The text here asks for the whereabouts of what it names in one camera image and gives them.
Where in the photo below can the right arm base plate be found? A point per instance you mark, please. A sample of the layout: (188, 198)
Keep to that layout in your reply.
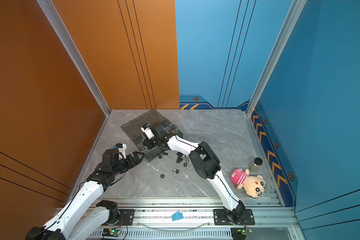
(224, 217)

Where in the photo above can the blue block on rail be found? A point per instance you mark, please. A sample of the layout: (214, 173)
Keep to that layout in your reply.
(177, 216)

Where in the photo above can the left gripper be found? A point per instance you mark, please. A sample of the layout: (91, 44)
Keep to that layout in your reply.
(131, 161)

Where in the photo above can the brown jar black lid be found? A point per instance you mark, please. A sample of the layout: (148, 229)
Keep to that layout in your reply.
(255, 165)

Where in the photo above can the right circuit board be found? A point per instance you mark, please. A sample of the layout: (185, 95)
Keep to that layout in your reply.
(240, 233)

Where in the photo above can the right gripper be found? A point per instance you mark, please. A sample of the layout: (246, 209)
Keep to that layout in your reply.
(148, 146)

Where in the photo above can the right aluminium corner post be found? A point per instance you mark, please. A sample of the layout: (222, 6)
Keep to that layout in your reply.
(282, 38)

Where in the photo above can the aluminium corner post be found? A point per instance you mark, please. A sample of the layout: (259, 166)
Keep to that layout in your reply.
(63, 34)
(282, 38)

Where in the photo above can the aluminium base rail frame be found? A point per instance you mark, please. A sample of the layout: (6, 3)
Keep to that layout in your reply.
(153, 218)

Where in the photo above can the plush doll toy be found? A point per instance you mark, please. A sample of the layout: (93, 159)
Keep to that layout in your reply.
(254, 186)

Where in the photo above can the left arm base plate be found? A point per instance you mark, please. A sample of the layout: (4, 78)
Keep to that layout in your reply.
(121, 217)

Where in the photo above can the grey plastic organizer box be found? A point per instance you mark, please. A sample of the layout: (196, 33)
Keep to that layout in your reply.
(133, 131)

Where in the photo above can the left aluminium corner post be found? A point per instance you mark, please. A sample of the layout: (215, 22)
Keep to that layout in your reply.
(63, 34)

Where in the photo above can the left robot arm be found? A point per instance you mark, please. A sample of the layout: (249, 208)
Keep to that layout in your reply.
(68, 224)

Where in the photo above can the circuit board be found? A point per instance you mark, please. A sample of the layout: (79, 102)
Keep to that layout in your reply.
(111, 233)
(240, 233)

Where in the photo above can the left circuit board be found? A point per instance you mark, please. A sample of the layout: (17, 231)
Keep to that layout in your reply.
(111, 233)

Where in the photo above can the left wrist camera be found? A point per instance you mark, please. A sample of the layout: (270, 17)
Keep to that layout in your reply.
(121, 148)

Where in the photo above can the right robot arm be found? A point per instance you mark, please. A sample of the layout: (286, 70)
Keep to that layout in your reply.
(205, 162)

